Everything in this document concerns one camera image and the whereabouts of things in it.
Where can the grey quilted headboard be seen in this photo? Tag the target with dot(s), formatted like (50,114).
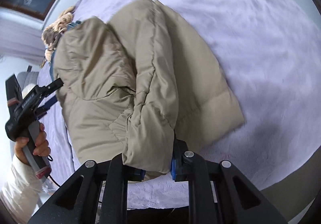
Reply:
(26,78)

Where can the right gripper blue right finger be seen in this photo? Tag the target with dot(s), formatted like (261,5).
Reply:
(179,169)

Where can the round cream cushion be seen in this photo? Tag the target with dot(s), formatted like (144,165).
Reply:
(27,90)

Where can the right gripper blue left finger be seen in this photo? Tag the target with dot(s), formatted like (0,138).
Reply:
(139,175)

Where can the grey curtain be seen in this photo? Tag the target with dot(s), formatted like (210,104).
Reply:
(21,36)

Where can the person left hand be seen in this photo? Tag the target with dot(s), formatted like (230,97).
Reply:
(42,146)

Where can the lavender plush bed blanket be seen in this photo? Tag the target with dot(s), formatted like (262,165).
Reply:
(270,53)

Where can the beige puffer jacket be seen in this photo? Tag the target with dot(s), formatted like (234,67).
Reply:
(137,82)

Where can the striped tan clothes pile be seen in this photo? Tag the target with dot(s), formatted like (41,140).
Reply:
(53,32)

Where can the white sleeve forearm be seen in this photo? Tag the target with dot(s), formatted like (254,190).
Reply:
(20,193)

